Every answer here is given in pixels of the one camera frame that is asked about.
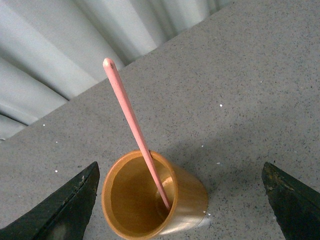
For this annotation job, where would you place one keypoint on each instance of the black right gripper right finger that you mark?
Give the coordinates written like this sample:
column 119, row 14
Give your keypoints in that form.
column 296, row 206

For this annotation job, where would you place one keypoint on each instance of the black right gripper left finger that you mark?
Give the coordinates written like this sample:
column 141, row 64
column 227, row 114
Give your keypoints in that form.
column 64, row 215

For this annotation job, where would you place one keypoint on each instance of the pink chopstick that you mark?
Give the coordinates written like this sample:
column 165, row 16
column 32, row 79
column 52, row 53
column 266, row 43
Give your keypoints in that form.
column 125, row 104

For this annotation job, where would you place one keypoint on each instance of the brown bamboo holder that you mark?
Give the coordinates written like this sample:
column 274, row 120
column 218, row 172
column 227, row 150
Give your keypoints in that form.
column 132, row 204

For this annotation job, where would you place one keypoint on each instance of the grey pleated curtain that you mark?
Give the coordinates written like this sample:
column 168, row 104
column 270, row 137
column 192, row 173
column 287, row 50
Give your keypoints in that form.
column 52, row 50

